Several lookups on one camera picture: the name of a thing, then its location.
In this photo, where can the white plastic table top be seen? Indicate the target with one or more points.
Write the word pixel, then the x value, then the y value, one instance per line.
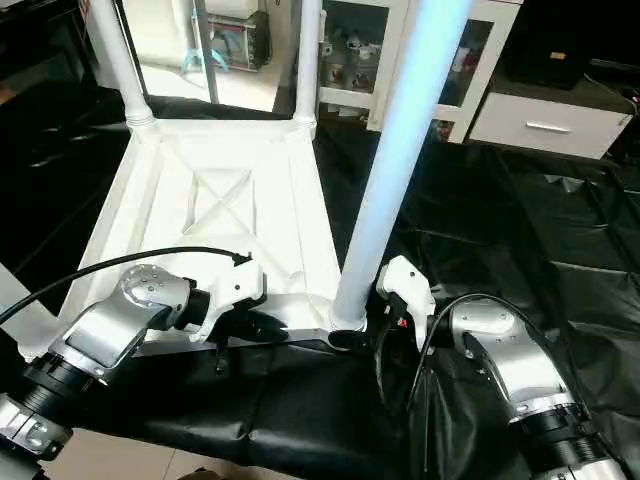
pixel 200 200

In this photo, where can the white plastic table leg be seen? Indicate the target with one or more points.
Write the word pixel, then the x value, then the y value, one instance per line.
pixel 25 310
pixel 400 150
pixel 308 60
pixel 120 60

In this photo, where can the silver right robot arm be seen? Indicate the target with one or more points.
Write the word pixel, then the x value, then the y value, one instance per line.
pixel 520 370

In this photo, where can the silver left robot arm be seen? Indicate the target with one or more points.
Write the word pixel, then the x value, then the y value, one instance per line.
pixel 110 330

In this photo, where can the white drawer unit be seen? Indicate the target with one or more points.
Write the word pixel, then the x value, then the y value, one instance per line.
pixel 550 125

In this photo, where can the white glass-door cabinet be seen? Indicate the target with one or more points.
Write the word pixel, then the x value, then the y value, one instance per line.
pixel 350 60

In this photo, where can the dark storage box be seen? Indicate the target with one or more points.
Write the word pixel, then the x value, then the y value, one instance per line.
pixel 240 40

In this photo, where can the black box yellow label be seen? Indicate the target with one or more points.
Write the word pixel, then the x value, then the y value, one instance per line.
pixel 548 45

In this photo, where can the black metal shelf rack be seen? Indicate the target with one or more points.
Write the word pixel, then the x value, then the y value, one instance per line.
pixel 45 45

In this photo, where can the light blue metal frame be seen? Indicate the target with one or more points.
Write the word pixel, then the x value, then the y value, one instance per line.
pixel 200 50

